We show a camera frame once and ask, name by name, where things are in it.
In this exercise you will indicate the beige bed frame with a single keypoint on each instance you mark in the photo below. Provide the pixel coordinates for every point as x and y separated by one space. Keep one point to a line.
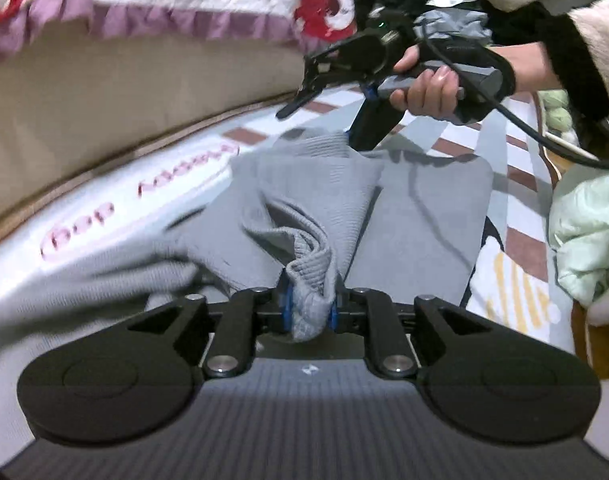
109 110

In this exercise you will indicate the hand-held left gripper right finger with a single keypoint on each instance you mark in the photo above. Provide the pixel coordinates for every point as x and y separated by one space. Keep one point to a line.
333 317

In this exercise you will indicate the light green garment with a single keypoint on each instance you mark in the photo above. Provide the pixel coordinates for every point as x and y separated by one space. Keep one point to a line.
589 230

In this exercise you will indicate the grey ribbed shirt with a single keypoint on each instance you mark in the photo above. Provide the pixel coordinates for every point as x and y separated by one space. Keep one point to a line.
424 210

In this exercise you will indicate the checkered rug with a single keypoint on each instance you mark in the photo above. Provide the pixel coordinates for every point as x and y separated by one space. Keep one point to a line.
519 210

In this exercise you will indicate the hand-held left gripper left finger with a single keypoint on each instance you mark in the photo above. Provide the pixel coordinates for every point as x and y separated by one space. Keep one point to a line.
285 305

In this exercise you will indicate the person's right hand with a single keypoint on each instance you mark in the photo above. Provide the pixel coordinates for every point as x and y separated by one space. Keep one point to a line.
429 92

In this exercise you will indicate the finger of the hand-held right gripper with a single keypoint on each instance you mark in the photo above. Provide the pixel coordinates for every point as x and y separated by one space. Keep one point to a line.
304 95
372 125

